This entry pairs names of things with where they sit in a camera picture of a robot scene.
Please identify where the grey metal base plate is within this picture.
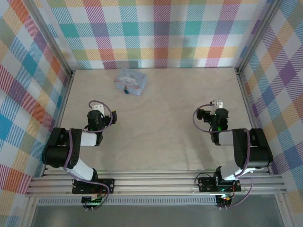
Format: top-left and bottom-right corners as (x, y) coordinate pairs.
(30, 205), (285, 227)

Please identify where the aluminium corner post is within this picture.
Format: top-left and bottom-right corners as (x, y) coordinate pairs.
(234, 0), (286, 76)
(23, 0), (75, 78)

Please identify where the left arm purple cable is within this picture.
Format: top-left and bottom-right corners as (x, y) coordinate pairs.
(63, 100), (112, 210)

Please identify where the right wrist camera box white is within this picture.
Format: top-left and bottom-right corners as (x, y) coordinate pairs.
(211, 99), (224, 110)

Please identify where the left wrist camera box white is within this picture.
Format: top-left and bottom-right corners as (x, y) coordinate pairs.
(91, 103), (105, 114)

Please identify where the aluminium rail frame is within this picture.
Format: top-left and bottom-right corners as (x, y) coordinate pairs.
(26, 169), (288, 196)

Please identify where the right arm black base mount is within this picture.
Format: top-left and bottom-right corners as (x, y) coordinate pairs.
(197, 176), (242, 192)

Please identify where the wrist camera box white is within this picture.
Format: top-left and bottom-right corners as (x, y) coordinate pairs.
(211, 99), (224, 110)
(91, 103), (105, 114)

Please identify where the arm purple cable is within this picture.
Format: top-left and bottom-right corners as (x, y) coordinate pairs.
(63, 100), (112, 210)
(193, 103), (253, 210)

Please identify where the aluminium side rail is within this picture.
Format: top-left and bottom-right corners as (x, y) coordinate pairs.
(235, 68), (273, 175)
(41, 70), (76, 178)

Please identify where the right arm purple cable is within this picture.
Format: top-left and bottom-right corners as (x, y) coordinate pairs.
(193, 103), (253, 210)

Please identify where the grey slotted cable duct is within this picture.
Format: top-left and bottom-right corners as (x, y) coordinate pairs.
(37, 198), (217, 206)

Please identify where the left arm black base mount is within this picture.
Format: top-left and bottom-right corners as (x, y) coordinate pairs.
(71, 178), (116, 195)

